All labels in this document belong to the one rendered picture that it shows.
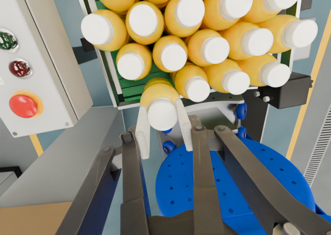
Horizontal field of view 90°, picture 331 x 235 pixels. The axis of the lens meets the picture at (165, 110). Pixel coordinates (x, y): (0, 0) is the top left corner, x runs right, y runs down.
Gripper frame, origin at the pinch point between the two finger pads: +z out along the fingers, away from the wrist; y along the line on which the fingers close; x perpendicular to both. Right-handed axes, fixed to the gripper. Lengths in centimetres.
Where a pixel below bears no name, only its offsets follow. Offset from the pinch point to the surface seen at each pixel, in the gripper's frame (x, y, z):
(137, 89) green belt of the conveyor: -3.1, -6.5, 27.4
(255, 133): -81, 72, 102
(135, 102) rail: -4.0, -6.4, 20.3
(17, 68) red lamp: 8.5, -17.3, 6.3
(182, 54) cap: 5.9, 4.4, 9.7
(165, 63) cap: 5.2, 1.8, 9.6
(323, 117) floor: -89, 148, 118
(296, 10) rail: 9.0, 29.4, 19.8
